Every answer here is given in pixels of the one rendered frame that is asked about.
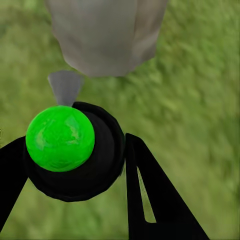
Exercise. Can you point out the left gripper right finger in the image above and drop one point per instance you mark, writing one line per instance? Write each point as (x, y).
(174, 220)

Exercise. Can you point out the pesticide atomizer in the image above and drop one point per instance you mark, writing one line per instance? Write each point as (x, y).
(74, 151)

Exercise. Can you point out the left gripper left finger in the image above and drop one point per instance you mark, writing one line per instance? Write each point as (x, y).
(13, 176)

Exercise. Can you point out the tree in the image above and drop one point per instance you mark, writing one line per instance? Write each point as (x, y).
(106, 38)

